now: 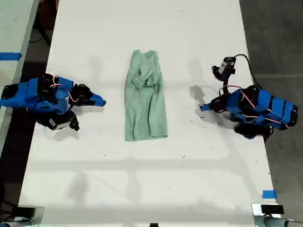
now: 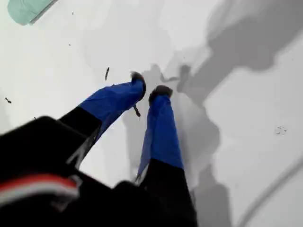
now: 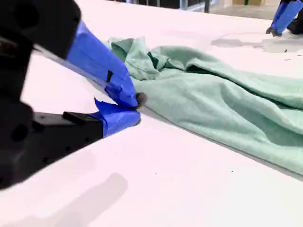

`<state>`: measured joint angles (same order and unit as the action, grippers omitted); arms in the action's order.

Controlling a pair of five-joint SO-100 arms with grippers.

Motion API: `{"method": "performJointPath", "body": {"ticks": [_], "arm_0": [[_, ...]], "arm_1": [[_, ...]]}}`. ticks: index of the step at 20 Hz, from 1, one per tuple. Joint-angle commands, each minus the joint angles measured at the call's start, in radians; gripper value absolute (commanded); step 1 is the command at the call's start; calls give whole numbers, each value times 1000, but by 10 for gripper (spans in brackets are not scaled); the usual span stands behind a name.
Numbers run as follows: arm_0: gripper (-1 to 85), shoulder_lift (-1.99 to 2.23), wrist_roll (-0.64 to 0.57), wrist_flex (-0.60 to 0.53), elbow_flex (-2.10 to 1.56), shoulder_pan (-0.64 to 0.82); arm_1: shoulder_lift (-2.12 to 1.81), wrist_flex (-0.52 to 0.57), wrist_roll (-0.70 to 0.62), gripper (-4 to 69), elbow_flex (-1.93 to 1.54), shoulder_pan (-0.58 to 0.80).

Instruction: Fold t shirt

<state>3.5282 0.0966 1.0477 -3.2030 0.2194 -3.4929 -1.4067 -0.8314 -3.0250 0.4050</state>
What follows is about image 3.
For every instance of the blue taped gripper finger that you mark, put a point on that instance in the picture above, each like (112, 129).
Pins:
(94, 59)
(290, 11)
(279, 16)
(71, 132)

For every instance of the pale green T-shirt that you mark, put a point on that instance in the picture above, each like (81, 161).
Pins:
(213, 99)

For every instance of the small black box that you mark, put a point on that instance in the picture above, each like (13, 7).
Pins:
(296, 27)

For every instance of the cardboard box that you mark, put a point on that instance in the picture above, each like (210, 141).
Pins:
(248, 2)

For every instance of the black post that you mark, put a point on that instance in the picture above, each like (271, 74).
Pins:
(207, 6)

